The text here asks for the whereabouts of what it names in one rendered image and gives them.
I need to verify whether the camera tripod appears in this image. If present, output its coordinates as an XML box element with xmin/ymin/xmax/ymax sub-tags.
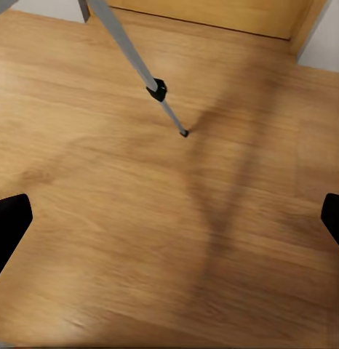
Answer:
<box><xmin>0</xmin><ymin>0</ymin><xmax>189</xmax><ymax>349</ymax></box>

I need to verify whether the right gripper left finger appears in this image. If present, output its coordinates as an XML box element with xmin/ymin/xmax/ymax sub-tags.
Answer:
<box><xmin>0</xmin><ymin>193</ymin><xmax>33</xmax><ymax>273</ymax></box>

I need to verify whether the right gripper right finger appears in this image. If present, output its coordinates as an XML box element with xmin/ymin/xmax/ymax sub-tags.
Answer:
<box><xmin>321</xmin><ymin>193</ymin><xmax>339</xmax><ymax>244</ymax></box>

